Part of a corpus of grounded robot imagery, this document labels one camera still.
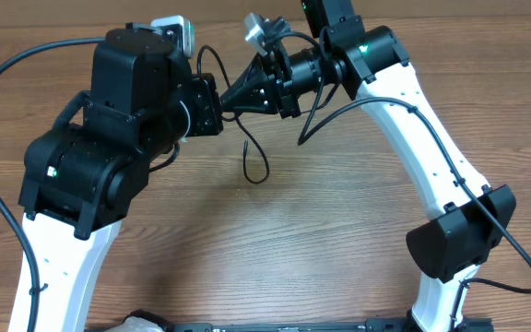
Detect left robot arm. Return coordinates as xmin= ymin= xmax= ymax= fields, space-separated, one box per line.
xmin=9 ymin=16 xmax=223 ymax=331

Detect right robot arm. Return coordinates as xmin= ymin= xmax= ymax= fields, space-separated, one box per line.
xmin=221 ymin=1 xmax=516 ymax=331

